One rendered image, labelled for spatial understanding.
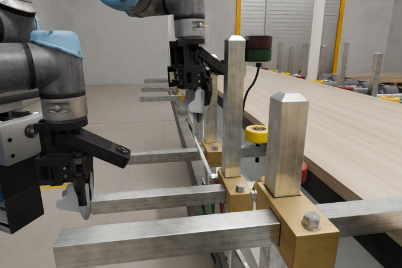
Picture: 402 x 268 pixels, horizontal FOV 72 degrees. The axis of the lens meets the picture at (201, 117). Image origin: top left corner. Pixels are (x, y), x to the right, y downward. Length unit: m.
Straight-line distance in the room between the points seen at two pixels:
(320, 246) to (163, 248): 0.17
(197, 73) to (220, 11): 7.79
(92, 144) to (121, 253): 0.26
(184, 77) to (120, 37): 7.64
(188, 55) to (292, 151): 0.40
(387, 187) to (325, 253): 0.31
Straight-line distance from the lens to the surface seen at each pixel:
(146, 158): 0.83
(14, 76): 0.50
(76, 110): 0.53
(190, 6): 0.67
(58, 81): 0.52
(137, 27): 8.23
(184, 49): 0.67
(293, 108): 0.34
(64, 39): 0.51
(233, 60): 0.57
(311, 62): 2.18
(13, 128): 0.72
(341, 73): 2.12
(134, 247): 0.34
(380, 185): 0.64
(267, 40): 0.58
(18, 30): 0.92
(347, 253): 0.68
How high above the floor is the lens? 1.16
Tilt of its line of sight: 15 degrees down
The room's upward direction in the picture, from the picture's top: straight up
